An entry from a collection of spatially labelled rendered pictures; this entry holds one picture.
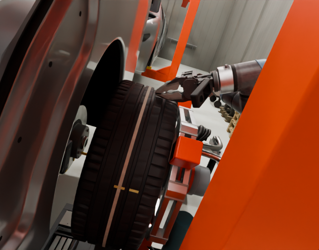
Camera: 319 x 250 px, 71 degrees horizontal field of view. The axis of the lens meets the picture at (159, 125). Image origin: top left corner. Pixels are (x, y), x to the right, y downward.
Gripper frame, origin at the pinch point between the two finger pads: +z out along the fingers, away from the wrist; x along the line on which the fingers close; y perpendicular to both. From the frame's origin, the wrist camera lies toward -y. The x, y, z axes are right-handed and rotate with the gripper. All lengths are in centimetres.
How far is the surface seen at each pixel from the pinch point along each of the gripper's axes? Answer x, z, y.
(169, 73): -113, 39, 357
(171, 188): -21.3, -1.4, -23.4
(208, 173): -39.0, -12.5, -0.8
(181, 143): -8.3, -6.7, -18.8
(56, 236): -85, 86, 3
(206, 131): -29.3, -14.2, 16.3
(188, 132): -12.7, -8.4, -7.2
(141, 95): 0.6, 6.0, -0.8
